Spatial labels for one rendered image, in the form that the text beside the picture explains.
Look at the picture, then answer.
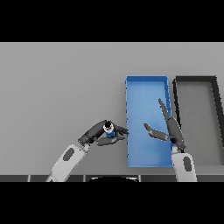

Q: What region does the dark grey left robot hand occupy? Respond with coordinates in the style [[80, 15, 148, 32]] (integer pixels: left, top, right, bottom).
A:
[[77, 119, 130, 147]]

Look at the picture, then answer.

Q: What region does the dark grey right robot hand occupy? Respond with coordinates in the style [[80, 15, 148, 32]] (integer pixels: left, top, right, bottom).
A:
[[143, 97, 186, 151]]

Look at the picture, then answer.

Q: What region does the blue pipe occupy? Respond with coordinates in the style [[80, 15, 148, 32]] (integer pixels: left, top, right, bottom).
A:
[[103, 122, 116, 138]]

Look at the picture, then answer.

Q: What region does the dark grey bin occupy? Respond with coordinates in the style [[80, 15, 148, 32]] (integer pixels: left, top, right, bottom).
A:
[[172, 75, 224, 168]]

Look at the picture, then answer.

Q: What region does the blue bin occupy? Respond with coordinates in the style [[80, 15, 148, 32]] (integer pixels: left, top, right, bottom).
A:
[[125, 74, 175, 168]]

